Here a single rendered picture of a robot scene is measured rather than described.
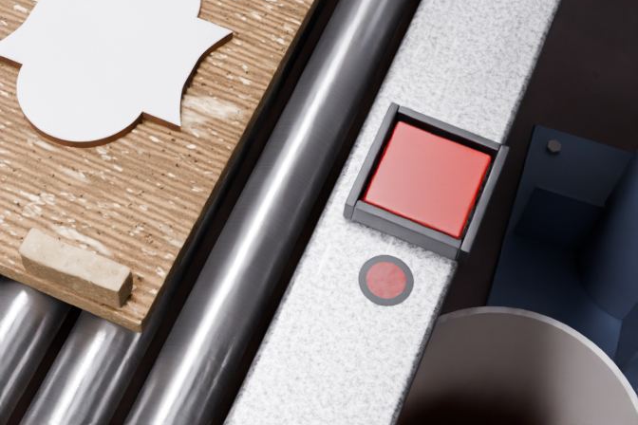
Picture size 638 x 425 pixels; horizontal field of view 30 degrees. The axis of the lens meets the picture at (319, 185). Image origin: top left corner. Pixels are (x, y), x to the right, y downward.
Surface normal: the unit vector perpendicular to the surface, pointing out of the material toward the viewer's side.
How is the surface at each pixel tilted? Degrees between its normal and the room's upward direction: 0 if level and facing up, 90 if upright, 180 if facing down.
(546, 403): 87
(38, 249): 8
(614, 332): 0
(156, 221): 0
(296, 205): 40
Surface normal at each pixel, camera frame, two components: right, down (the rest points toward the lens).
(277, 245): 0.65, -0.12
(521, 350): -0.32, 0.79
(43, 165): 0.07, -0.48
